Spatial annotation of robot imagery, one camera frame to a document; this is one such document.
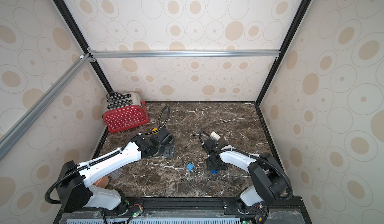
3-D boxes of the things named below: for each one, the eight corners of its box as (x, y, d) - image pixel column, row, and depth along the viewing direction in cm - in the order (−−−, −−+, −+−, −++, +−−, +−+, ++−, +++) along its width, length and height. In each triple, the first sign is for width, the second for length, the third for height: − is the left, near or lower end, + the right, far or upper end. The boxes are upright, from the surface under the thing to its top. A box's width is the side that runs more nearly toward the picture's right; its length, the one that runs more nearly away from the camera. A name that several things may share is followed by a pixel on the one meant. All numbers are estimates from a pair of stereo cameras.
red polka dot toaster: (103, 132, 104) (89, 115, 90) (116, 104, 121) (106, 86, 107) (145, 132, 104) (137, 115, 90) (152, 104, 122) (146, 86, 107)
